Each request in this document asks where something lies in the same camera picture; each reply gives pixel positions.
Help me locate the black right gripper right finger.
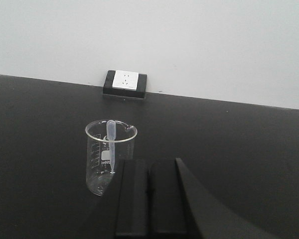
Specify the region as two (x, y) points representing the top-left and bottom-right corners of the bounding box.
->
(149, 159), (187, 236)

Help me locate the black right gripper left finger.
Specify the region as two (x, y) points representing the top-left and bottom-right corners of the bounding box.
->
(115, 159), (149, 237)

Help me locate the glass beaker with pipette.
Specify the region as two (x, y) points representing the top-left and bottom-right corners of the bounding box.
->
(85, 119), (138, 196)

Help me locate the clear plastic pipette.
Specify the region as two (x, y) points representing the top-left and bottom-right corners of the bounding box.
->
(106, 120), (116, 174)

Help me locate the white socket on black base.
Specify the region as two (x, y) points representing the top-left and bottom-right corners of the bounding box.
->
(103, 70), (148, 99)

